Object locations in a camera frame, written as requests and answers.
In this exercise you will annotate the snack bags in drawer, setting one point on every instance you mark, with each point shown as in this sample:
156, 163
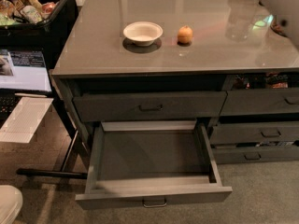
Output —
261, 81

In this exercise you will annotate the grey top left drawer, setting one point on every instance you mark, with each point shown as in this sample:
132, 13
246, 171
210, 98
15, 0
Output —
149, 106

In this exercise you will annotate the open grey middle drawer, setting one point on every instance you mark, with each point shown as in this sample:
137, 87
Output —
151, 164

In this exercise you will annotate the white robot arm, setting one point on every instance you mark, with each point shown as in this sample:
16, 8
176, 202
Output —
287, 13

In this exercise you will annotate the grey bottom right drawer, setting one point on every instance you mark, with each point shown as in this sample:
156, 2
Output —
231, 155

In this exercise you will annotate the orange fruit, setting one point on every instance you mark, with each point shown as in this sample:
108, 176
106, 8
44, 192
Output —
185, 34

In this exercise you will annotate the laptop screen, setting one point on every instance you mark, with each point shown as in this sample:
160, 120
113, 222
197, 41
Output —
24, 70

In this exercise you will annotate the black bin of snacks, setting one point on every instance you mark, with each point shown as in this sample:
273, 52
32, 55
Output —
43, 24

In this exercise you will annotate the black metal stand leg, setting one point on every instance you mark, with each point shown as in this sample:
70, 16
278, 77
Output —
60, 174

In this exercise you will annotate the grey middle right drawer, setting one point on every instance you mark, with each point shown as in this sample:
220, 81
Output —
255, 132

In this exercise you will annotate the white paper bowl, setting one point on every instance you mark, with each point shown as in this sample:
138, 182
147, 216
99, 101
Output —
143, 33

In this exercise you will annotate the grey top right drawer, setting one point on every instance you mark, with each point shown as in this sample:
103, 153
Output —
261, 101

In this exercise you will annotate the black laptop keyboard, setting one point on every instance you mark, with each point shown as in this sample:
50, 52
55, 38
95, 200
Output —
7, 104

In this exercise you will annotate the white round object corner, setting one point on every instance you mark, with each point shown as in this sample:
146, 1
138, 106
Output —
10, 203

